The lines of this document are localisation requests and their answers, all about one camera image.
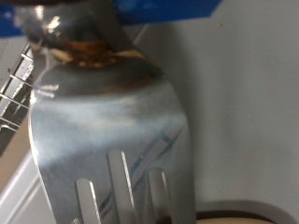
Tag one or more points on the metal spatula with blue block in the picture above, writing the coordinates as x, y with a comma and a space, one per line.
102, 124

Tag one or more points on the silver toaster oven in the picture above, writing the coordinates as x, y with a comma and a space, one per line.
249, 109

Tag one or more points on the oval wooden cutting board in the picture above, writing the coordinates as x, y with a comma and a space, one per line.
233, 221

